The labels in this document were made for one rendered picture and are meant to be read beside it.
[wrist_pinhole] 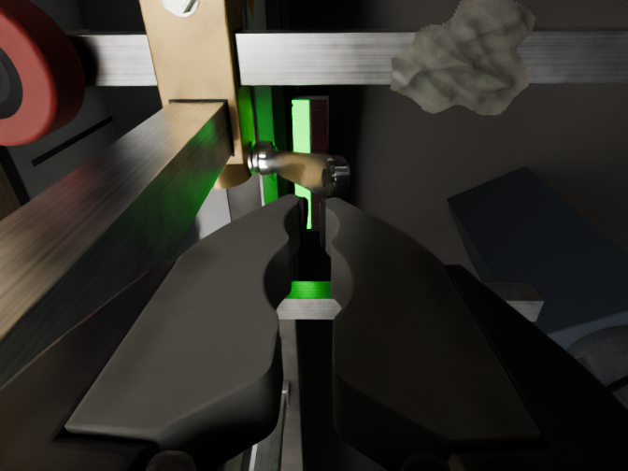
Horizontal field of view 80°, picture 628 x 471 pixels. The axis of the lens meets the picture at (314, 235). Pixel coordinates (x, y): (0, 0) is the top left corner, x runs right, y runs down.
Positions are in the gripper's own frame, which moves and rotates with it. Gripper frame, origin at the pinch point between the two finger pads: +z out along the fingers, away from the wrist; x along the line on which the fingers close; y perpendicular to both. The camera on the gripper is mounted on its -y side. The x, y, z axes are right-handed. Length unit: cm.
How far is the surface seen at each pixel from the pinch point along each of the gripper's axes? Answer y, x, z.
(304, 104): 4.0, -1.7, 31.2
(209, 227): 24.3, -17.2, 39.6
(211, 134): 0.9, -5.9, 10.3
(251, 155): 4.3, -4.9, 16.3
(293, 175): 1.2, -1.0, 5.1
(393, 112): 22, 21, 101
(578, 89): 16, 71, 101
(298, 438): 69, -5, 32
